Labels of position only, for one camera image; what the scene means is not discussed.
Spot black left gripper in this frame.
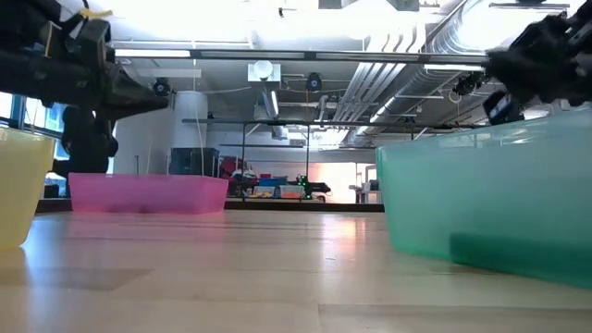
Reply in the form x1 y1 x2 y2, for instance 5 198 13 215
43 17 170 122

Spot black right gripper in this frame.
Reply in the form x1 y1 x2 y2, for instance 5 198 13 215
482 12 592 108

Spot teal plastic bin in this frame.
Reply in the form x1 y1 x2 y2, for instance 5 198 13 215
375 108 592 291

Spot black round ceiling speaker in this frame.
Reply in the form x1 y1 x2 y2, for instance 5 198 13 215
152 77 172 98
304 72 324 93

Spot white cylindrical column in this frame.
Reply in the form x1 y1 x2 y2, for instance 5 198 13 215
172 90 210 150

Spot person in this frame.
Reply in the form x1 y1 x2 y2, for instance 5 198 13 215
49 105 119 198

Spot short ceiling light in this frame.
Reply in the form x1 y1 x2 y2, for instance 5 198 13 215
422 63 487 73

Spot black equipment box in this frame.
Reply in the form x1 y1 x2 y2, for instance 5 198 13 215
168 146 221 178

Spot yellow label tag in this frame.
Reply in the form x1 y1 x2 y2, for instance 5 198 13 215
79 7 114 21

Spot pink plastic bin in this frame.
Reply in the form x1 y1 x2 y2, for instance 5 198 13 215
68 173 230 216

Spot red and black machine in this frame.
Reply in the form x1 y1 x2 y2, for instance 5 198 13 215
220 155 260 196

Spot long ceiling light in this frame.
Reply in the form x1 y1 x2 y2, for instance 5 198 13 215
110 44 491 66

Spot white square ceiling lamp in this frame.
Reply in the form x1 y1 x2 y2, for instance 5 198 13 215
247 59 282 83

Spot yellow plastic bin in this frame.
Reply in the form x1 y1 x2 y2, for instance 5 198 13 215
0 127 56 251

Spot silver ventilation ducts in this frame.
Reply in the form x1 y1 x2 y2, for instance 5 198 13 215
330 0 491 147

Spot clear container orange contents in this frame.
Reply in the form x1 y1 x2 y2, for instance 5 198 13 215
279 184 305 200

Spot black ceiling camera rig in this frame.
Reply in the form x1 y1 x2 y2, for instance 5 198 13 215
451 71 487 97

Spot black metal scaffold frame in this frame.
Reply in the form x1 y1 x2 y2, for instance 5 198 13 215
182 117 485 200

